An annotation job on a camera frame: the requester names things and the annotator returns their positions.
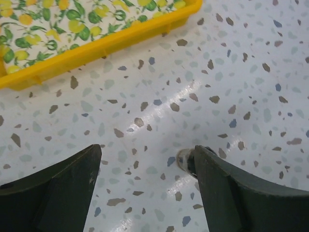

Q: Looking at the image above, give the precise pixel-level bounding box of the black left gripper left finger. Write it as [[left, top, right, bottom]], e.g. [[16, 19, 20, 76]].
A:
[[0, 144, 101, 232]]

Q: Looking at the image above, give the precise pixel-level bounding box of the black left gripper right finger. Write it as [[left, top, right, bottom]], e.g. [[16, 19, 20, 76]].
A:
[[194, 145, 309, 232]]

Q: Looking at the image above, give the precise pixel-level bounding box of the spice jar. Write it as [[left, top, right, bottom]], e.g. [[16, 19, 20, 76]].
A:
[[176, 148, 197, 179]]

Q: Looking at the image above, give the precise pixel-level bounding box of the yellow plastic bin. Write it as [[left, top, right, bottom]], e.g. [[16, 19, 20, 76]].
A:
[[0, 0, 203, 91]]

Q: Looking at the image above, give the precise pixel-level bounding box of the lemon-print cloth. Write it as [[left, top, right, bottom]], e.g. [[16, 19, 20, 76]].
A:
[[0, 0, 186, 74]]

